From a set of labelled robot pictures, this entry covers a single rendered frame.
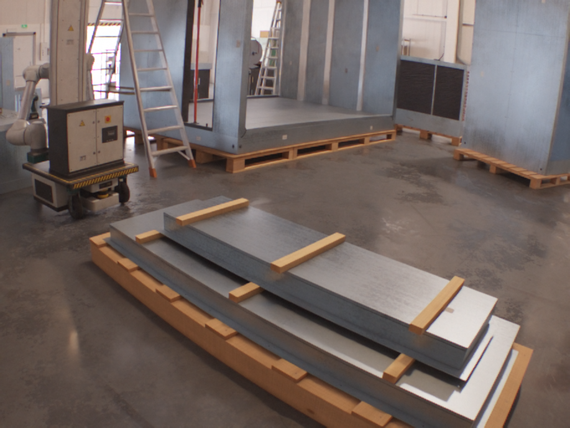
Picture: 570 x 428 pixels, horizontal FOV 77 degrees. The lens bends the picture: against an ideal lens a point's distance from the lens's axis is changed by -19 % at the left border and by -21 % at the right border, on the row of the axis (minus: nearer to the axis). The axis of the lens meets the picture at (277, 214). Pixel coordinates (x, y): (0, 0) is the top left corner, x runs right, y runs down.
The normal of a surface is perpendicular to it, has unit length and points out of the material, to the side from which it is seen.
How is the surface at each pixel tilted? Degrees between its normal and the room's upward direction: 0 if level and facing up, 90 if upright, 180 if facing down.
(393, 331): 90
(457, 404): 0
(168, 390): 0
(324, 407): 90
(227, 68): 90
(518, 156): 90
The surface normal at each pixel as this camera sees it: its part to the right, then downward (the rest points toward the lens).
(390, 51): -0.66, 0.22
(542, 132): -0.88, 0.12
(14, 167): 0.79, 0.26
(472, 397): 0.07, -0.93
